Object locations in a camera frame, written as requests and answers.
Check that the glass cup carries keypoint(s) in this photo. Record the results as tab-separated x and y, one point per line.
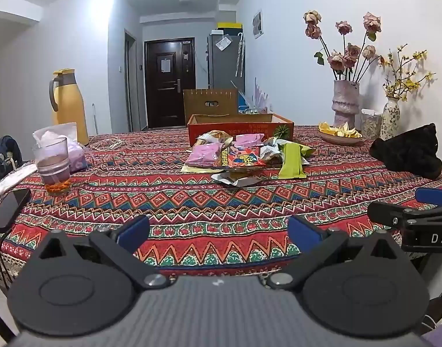
52	166

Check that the silver snack packet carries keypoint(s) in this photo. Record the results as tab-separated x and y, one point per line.
239	180

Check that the white green snack packet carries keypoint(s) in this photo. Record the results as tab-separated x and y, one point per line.
271	151

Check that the black smartphone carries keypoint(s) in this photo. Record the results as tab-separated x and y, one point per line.
9	208

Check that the white folded umbrella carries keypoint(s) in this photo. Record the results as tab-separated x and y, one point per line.
239	54

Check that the beige shallow bowl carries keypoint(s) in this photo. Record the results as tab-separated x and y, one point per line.
338	141

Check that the wall picture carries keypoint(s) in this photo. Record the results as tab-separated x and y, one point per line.
257	23

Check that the dried pink roses bouquet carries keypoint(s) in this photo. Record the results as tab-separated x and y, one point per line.
338	61

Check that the brown snack packet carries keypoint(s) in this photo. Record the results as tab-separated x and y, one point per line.
215	136

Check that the side door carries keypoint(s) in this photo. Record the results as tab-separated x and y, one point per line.
131	86

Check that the grey refrigerator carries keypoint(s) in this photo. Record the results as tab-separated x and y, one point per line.
224	68

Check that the purple tissue pack bag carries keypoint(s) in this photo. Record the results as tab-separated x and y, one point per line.
78	155

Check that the black cloth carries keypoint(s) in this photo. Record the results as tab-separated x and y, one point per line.
405	155

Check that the yellow thermos jug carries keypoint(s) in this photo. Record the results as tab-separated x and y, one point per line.
70	108

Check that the brown cardboard box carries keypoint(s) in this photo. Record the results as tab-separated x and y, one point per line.
195	104

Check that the pink snack packet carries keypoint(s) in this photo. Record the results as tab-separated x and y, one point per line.
202	155
249	139

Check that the purple decoration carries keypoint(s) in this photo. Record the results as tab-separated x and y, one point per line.
260	95

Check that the dark backpack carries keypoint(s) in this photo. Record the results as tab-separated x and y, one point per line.
5	148

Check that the glass storage jar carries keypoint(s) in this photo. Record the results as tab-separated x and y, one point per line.
371	126

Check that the white floral vase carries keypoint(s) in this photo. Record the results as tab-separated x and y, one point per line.
390	119

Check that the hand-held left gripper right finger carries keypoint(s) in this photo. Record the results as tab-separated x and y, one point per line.
304	233

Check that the yellow black box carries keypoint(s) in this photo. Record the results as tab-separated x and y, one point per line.
230	29

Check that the yellow flower branches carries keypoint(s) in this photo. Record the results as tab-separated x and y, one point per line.
401	86

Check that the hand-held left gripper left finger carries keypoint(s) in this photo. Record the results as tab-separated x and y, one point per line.
134	229

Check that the dark brown entrance door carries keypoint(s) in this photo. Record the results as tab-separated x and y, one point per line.
170	94

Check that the red cardboard box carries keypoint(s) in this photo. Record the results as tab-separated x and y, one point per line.
242	128

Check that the pink ceramic vase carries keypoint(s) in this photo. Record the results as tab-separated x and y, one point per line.
345	104

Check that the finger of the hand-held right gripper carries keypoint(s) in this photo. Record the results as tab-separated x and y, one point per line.
387	215
434	197

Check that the pile of orange peels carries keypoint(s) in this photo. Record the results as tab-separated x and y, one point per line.
336	130

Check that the red colourful snack packet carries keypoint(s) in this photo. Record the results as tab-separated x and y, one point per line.
242	159

